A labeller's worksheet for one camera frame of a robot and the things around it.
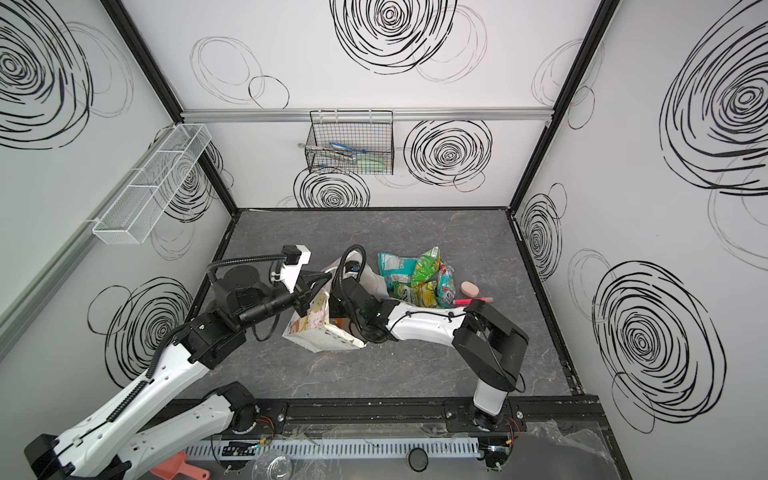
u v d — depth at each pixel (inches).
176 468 25.4
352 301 24.3
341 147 35.6
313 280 24.2
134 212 28.8
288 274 21.9
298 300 23.0
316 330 26.4
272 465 26.6
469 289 37.7
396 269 37.9
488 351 17.1
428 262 35.0
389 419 29.8
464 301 37.7
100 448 15.5
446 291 34.8
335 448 25.3
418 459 24.0
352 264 29.6
